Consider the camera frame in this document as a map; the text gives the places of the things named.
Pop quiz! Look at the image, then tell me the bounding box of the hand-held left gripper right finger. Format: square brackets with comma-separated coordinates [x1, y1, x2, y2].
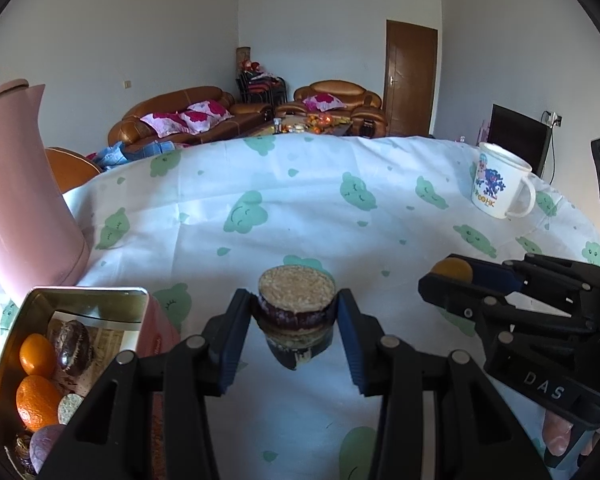
[336, 287, 553, 480]

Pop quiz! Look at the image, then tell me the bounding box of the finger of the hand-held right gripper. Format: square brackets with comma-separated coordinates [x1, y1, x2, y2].
[460, 254, 600, 313]
[417, 272, 591, 335]

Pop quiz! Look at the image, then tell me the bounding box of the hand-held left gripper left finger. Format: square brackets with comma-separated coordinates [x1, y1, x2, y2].
[35, 287, 253, 480]

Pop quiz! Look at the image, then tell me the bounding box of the small yellow fruit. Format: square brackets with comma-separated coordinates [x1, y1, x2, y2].
[430, 256, 475, 283]

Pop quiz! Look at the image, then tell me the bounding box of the pink metal tin box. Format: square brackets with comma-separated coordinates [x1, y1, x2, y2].
[0, 286, 181, 480]

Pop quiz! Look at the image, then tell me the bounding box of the dark brown wrinkled fruit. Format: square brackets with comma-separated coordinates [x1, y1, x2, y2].
[48, 320, 92, 377]

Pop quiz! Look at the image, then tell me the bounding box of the smooth orange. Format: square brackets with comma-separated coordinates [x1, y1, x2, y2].
[20, 334, 57, 377]

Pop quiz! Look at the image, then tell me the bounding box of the large orange tangerine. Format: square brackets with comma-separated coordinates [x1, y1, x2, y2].
[16, 375, 63, 433]

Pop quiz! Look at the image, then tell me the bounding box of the large round purple fruit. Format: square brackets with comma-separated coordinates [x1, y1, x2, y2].
[30, 424, 68, 476]

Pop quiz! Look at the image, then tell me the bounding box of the person's right hand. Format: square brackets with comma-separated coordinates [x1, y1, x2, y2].
[542, 407, 600, 471]

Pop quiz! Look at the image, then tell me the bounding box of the white mug with blue print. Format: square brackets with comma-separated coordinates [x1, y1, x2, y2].
[470, 142, 537, 220]

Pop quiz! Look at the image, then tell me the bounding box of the printed paper leaflet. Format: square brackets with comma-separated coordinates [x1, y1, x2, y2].
[45, 310, 146, 401]

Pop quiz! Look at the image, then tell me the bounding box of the white tablecloth with green clouds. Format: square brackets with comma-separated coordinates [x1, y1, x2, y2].
[0, 135, 600, 480]

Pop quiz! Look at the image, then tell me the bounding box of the black television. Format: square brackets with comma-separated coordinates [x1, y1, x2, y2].
[487, 104, 553, 178]

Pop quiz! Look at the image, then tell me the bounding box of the brown leather armchair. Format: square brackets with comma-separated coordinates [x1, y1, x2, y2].
[293, 80, 387, 136]

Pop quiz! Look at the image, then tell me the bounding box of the brown wooden door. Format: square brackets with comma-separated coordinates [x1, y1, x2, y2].
[382, 20, 438, 137]

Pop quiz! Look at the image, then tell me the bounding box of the blue clothes pile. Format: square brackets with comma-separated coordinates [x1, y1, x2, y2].
[83, 141, 176, 168]

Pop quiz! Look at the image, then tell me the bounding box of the cluttered coffee table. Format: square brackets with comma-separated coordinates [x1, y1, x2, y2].
[245, 115, 353, 138]

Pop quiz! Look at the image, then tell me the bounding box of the pink floral pillow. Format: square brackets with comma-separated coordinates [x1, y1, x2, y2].
[302, 94, 346, 112]
[140, 111, 191, 137]
[180, 101, 233, 134]

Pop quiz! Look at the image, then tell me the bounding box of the brown leather sofa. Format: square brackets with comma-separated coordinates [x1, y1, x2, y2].
[107, 86, 273, 153]

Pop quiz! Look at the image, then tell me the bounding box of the orange leather chair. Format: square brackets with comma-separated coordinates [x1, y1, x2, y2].
[45, 146, 103, 193]

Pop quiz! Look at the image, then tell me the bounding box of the stack of dark chairs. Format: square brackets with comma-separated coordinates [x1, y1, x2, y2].
[236, 67, 287, 106]

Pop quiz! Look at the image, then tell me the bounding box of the pink electric kettle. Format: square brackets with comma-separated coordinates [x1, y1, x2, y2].
[0, 79, 91, 301]

